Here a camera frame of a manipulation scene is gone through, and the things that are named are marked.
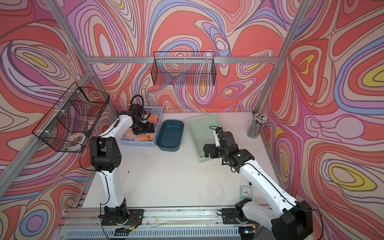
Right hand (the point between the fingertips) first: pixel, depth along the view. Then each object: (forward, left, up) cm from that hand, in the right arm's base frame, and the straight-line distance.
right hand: (212, 151), depth 79 cm
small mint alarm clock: (-17, -17, -15) cm, 29 cm away
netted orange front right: (+18, +43, -10) cm, 48 cm away
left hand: (+21, +39, -7) cm, 45 cm away
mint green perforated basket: (+25, +5, -15) cm, 30 cm away
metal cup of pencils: (+20, -31, +2) cm, 37 cm away
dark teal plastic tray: (+23, +27, -14) cm, 38 cm away
